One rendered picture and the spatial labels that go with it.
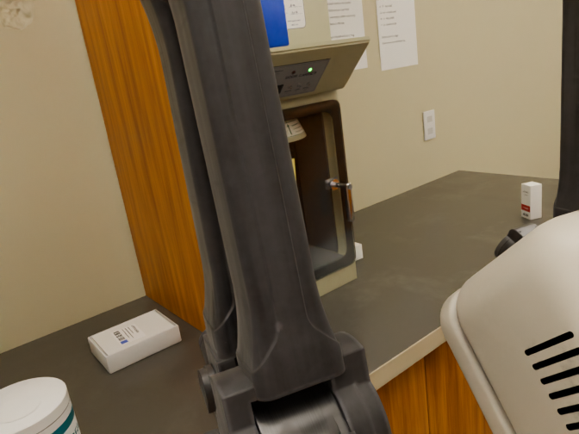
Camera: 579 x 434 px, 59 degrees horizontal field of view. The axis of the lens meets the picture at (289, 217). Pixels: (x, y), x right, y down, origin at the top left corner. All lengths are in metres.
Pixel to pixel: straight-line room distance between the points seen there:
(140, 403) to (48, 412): 0.26
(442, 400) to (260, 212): 0.98
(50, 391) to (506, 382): 0.64
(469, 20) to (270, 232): 2.14
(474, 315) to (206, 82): 0.22
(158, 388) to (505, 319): 0.80
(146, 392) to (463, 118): 1.79
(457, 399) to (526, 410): 0.95
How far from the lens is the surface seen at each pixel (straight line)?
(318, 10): 1.18
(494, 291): 0.33
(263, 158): 0.31
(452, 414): 1.29
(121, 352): 1.11
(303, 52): 0.99
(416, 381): 1.13
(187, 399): 0.98
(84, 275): 1.40
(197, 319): 1.17
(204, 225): 0.41
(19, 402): 0.83
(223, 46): 0.31
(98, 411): 1.03
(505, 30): 2.64
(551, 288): 0.29
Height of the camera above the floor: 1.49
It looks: 17 degrees down
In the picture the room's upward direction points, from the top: 8 degrees counter-clockwise
